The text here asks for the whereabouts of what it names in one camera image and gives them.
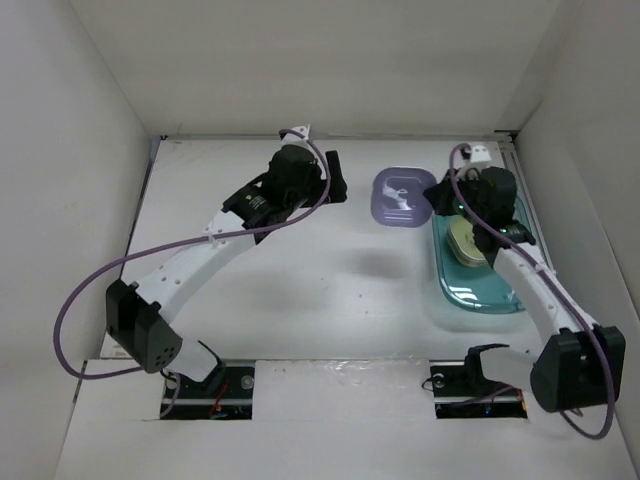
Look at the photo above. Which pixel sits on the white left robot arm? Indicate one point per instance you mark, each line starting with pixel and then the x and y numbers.
pixel 139 315

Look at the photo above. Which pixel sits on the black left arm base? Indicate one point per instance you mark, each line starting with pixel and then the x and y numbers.
pixel 228 397

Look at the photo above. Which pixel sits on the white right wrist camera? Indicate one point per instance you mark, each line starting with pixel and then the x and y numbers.
pixel 476 156

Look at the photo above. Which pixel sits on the green panda plate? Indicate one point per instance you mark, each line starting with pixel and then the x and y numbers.
pixel 461 242

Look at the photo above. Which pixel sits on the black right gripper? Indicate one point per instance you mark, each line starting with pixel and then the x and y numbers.
pixel 439 195

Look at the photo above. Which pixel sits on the teal plastic bin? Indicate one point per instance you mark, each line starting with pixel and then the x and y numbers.
pixel 473 289

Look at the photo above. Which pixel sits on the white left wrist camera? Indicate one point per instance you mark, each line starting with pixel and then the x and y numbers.
pixel 297 135

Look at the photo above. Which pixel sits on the purple panda plate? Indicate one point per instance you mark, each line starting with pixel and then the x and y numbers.
pixel 397 198

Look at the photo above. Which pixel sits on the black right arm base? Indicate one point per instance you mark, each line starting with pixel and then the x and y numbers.
pixel 461 391

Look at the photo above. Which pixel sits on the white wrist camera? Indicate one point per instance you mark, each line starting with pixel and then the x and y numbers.
pixel 297 135
pixel 476 156

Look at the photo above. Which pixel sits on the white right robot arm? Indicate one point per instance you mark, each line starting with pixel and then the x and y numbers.
pixel 581 362

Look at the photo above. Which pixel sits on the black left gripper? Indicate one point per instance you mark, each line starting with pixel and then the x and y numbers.
pixel 338 187

